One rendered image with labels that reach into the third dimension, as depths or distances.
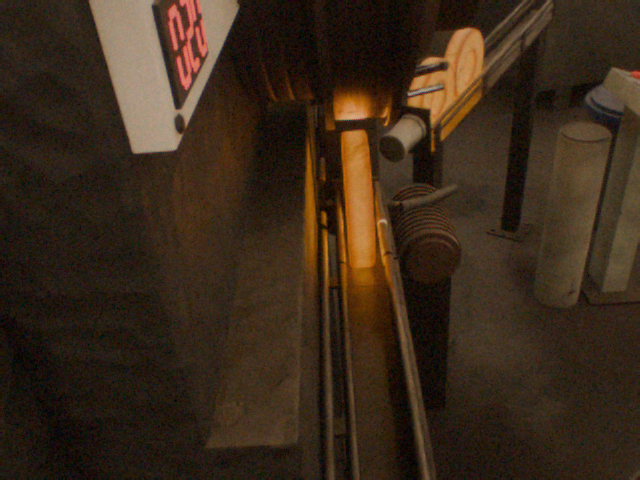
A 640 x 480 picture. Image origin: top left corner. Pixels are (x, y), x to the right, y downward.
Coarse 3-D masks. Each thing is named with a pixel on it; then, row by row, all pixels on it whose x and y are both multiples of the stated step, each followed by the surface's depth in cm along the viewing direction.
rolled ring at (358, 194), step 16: (352, 144) 75; (352, 160) 73; (368, 160) 73; (352, 176) 72; (368, 176) 72; (352, 192) 72; (368, 192) 72; (352, 208) 72; (368, 208) 72; (352, 224) 73; (368, 224) 73; (352, 240) 74; (368, 240) 74; (352, 256) 76; (368, 256) 76
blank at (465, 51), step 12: (456, 36) 126; (468, 36) 125; (480, 36) 131; (456, 48) 125; (468, 48) 127; (480, 48) 133; (456, 60) 124; (468, 60) 134; (480, 60) 135; (456, 72) 125; (468, 72) 134; (480, 72) 137; (456, 84) 127; (456, 96) 129
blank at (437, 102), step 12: (432, 60) 117; (444, 72) 120; (420, 84) 115; (432, 84) 117; (444, 84) 122; (420, 96) 115; (432, 96) 125; (444, 96) 124; (432, 108) 125; (444, 108) 125; (432, 120) 122
